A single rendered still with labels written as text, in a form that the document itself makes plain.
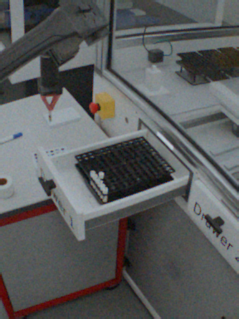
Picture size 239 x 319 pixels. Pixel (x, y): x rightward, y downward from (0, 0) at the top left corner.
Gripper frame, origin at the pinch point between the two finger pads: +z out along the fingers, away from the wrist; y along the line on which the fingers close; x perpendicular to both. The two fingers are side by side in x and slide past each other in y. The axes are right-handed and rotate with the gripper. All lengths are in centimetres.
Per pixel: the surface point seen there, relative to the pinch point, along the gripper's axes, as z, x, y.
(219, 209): 5, -33, -49
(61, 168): 12.8, -0.4, -13.9
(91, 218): 9.5, -2.6, -38.1
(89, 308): 97, -5, -19
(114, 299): 98, -18, -16
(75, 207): 3.8, 1.4, -38.3
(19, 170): 21.5, 12.5, -1.5
